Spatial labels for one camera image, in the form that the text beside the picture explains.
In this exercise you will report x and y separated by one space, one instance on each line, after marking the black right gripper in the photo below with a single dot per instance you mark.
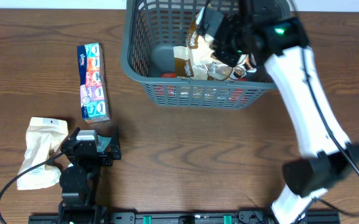
221 52

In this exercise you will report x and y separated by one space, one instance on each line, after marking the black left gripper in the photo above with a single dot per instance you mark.
107 159

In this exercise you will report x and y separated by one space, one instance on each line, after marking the beige brown Pantree bag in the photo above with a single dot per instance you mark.
183 68

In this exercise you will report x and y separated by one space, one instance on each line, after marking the orange snack bag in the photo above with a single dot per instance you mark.
192 97

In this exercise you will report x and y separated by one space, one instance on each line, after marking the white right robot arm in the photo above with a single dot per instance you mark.
270 33

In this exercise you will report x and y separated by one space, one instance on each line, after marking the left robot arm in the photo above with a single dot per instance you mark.
80 181

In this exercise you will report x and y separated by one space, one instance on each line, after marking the teal snack packet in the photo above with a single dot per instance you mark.
103 143

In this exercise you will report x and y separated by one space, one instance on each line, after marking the colourful Kleenex tissue multipack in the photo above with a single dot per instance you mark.
93 95

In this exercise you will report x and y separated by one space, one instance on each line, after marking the beige paper pouch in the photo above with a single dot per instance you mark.
43 138

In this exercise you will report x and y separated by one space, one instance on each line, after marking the grey plastic slotted basket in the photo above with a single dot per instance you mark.
154 27

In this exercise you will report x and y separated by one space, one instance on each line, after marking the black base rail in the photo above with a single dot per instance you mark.
239 217

